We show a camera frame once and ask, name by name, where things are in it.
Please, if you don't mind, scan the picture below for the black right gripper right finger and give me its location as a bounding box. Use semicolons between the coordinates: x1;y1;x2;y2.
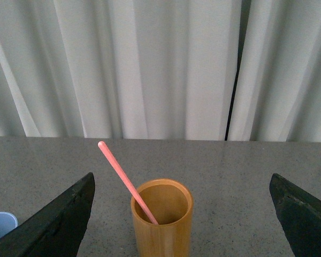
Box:
269;173;321;256

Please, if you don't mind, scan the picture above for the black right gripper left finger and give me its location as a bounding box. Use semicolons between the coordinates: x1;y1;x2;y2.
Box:
0;172;95;256

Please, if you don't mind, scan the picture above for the white curtain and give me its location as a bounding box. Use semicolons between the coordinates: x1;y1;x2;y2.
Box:
0;1;321;142

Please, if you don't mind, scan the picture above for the bamboo chopstick holder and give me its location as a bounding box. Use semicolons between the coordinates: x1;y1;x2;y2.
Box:
131;178;194;256

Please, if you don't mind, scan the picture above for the pink chopstick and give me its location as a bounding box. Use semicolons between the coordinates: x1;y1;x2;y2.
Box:
97;141;158;225

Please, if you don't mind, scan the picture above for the blue plastic cup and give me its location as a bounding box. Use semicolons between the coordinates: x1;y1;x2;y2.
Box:
0;212;18;238

